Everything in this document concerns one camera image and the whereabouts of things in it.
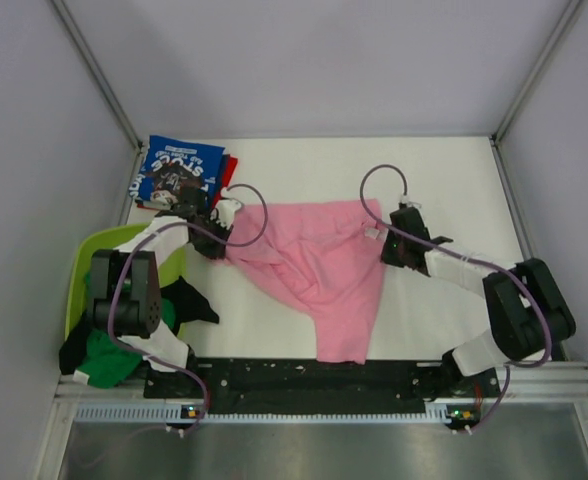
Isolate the pink t shirt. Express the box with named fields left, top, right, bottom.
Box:
left=226, top=200, right=385, bottom=364

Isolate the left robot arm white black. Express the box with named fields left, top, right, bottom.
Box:
left=85, top=190, right=243, bottom=397

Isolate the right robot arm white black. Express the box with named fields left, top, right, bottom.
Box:
left=381, top=203, right=576, bottom=397

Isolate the black t shirt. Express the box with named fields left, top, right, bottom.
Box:
left=59, top=276, right=220, bottom=375

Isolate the folded blue printed t shirt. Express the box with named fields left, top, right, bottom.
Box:
left=128, top=135, right=225, bottom=206

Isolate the folded red t shirt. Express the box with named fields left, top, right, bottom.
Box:
left=212, top=154, right=238, bottom=205

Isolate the lime green plastic bin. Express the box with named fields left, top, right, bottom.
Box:
left=64, top=223, right=187, bottom=339

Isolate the green t shirt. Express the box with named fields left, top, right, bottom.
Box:
left=73, top=272, right=178, bottom=390

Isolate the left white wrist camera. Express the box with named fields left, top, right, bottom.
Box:
left=211, top=198, right=243, bottom=229

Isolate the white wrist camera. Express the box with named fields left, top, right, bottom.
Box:
left=211, top=198, right=243, bottom=229
left=399, top=195, right=422, bottom=210

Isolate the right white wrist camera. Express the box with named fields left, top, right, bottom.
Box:
left=399, top=195, right=422, bottom=210

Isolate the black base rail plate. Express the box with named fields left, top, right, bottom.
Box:
left=143, top=356, right=500, bottom=415

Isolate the grey slotted cable duct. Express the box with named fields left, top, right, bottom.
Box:
left=74, top=403, right=475, bottom=426

